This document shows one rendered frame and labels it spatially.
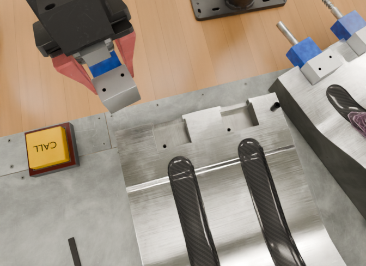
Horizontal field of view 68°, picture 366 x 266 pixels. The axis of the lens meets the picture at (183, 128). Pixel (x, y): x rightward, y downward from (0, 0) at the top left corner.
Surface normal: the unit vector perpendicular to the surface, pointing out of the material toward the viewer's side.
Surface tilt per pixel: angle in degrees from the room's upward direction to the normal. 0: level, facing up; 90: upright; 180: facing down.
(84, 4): 61
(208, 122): 0
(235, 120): 0
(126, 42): 83
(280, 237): 15
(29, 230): 0
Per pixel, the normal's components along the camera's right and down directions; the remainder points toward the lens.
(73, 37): 0.42, 0.63
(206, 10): 0.02, -0.25
